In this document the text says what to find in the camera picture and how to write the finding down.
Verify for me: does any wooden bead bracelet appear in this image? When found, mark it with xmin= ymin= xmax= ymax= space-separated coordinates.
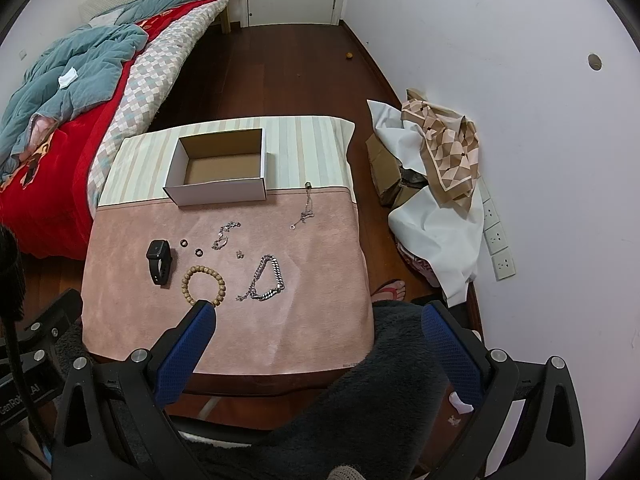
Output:
xmin=180 ymin=264 xmax=228 ymax=309

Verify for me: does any black smart watch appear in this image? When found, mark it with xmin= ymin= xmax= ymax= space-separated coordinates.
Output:
xmin=146 ymin=240 xmax=172 ymax=286

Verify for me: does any thick silver chain necklace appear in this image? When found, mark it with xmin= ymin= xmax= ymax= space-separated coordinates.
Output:
xmin=235 ymin=253 xmax=286 ymax=302

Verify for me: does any small silver chain bracelet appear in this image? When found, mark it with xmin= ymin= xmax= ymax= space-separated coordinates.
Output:
xmin=210 ymin=220 xmax=242 ymax=252

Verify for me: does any dark fuzzy garment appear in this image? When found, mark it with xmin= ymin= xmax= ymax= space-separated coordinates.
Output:
xmin=190 ymin=301 xmax=447 ymax=479

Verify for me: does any red slipper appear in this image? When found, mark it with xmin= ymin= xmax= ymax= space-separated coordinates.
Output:
xmin=371 ymin=280 xmax=406 ymax=302

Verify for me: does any red bed blanket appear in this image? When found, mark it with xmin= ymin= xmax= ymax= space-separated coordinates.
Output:
xmin=0 ymin=0 xmax=222 ymax=261

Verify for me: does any brown cardboard box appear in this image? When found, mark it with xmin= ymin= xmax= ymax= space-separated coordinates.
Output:
xmin=366 ymin=134 xmax=427 ymax=209

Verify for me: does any white cardboard box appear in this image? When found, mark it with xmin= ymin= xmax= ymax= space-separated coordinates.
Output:
xmin=164 ymin=128 xmax=267 ymax=207

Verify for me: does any white cloth sheet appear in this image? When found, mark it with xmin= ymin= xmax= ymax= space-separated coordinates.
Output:
xmin=368 ymin=100 xmax=484 ymax=307

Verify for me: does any brown patterned scarf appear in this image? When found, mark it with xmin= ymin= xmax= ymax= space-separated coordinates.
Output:
xmin=401 ymin=89 xmax=480 ymax=217

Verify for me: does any white tissue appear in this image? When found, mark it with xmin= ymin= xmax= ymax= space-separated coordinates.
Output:
xmin=58 ymin=67 xmax=78 ymax=89

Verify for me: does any teal quilt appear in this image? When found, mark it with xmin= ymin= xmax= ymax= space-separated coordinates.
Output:
xmin=1 ymin=0 xmax=198 ymax=180

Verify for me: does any white wall socket strip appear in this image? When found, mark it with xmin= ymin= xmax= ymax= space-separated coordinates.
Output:
xmin=477 ymin=178 xmax=516 ymax=281

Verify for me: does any thin silver pendant necklace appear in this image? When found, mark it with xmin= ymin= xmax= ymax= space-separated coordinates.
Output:
xmin=288 ymin=180 xmax=316 ymax=231

